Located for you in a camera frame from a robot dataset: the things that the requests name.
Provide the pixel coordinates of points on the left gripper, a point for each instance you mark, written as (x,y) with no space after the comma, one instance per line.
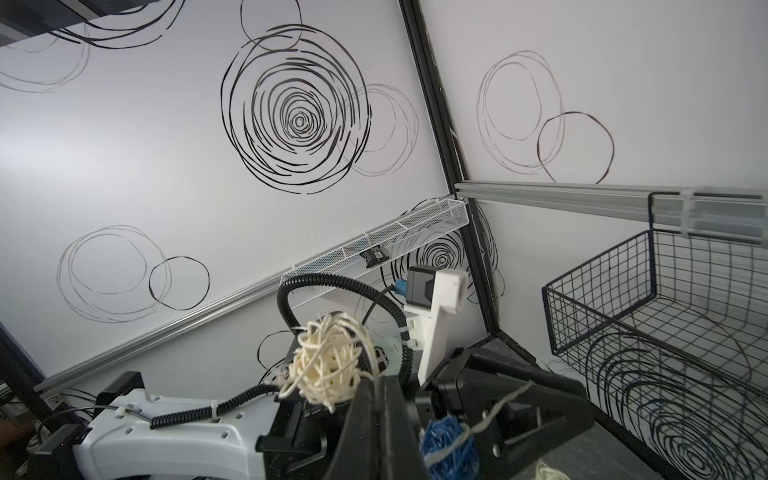
(528,411)

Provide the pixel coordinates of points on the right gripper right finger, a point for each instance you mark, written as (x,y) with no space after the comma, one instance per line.
(399,454)

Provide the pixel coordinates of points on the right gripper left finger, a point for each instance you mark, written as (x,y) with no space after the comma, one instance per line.
(357,452)

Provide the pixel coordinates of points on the rattan ball string lights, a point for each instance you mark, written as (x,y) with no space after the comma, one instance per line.
(334,355)

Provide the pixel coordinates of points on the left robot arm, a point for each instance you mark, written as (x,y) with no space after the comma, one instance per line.
(135,435)

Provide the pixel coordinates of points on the small black object in shelf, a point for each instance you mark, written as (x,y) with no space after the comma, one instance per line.
(374,256)

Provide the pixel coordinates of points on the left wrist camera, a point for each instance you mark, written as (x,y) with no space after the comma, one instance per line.
(432,297)

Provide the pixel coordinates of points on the black wire basket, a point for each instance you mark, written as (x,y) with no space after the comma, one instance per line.
(669,331)

